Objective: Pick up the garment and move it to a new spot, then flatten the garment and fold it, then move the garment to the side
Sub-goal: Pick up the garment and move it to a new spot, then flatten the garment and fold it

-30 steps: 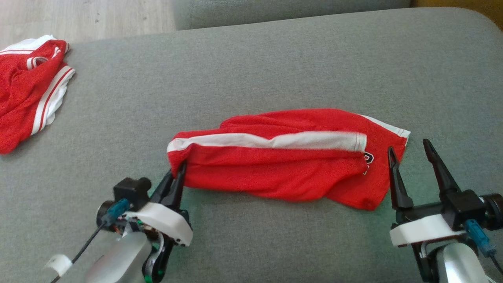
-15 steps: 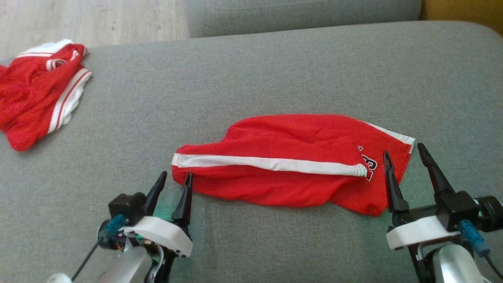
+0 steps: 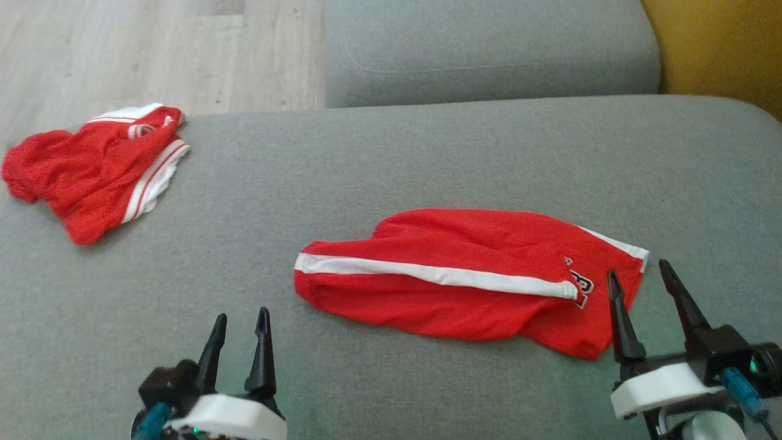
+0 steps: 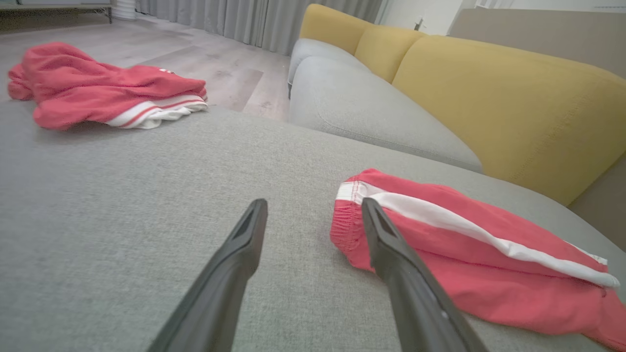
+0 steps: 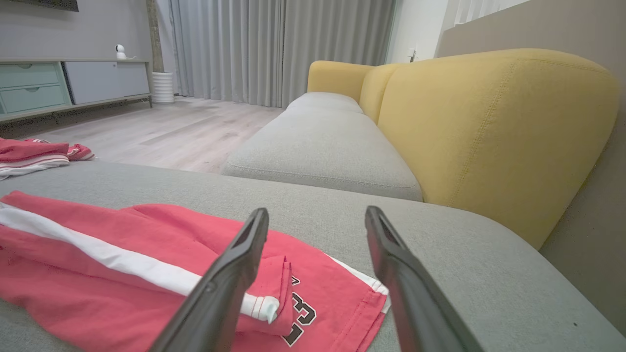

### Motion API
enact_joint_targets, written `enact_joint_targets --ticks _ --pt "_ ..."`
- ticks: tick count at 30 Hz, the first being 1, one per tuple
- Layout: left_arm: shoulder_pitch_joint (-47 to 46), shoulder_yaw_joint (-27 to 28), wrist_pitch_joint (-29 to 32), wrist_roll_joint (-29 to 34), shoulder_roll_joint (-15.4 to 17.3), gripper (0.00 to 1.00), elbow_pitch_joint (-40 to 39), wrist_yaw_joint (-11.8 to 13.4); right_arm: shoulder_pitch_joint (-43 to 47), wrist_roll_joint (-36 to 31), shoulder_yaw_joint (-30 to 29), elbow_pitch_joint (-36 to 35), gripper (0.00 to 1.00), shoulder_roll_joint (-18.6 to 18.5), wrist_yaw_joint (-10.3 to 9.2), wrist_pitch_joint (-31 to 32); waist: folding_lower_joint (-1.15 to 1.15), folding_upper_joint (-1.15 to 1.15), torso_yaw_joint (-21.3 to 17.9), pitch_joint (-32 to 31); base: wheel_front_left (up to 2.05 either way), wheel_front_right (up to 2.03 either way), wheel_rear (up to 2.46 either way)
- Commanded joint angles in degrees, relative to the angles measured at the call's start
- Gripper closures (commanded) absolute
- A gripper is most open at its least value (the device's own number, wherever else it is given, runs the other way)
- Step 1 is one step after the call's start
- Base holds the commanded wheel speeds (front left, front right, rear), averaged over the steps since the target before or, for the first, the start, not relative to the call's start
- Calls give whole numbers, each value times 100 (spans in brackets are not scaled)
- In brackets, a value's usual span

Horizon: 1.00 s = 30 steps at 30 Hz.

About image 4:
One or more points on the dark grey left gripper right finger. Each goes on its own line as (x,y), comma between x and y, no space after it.
(411,293)

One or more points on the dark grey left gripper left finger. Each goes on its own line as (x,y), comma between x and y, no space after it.
(220,293)

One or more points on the red jersey with white sleeves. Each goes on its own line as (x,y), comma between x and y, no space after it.
(73,83)

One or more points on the red shorts with white stripe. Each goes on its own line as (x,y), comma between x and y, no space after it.
(489,278)

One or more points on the large grey sofa chaise seat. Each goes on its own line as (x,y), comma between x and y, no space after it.
(122,220)

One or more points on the grey sofa seat cushion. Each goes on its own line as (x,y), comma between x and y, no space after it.
(313,49)
(352,102)

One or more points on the large yellow sofa back cushion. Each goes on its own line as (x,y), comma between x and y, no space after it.
(513,107)

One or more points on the small yellow sofa back cushion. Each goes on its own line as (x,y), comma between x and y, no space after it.
(381,54)

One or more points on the grey curtain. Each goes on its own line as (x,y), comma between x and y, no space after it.
(234,19)

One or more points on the white ribbed cylinder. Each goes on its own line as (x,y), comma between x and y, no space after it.
(124,9)

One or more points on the low bench with metal legs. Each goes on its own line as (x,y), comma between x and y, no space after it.
(54,7)

